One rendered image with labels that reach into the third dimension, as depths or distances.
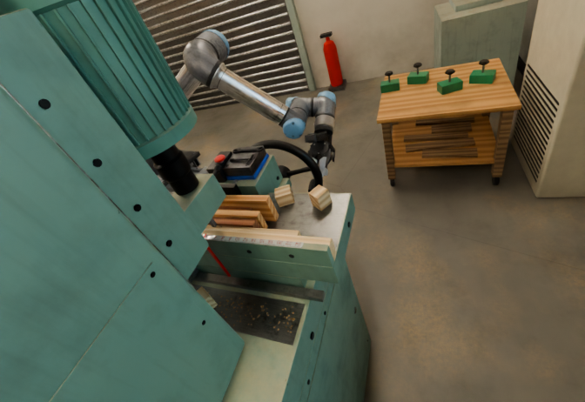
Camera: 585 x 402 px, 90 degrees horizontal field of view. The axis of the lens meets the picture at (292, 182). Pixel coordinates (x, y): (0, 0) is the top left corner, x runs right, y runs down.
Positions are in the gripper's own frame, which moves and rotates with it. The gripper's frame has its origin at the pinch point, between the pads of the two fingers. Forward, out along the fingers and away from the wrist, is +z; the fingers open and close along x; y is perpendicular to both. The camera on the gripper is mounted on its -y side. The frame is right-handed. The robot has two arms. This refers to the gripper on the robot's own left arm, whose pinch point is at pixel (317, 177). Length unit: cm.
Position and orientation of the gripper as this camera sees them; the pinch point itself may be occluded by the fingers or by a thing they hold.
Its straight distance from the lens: 104.2
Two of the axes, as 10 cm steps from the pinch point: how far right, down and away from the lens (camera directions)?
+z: -1.2, 9.5, -2.9
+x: -9.0, 0.2, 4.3
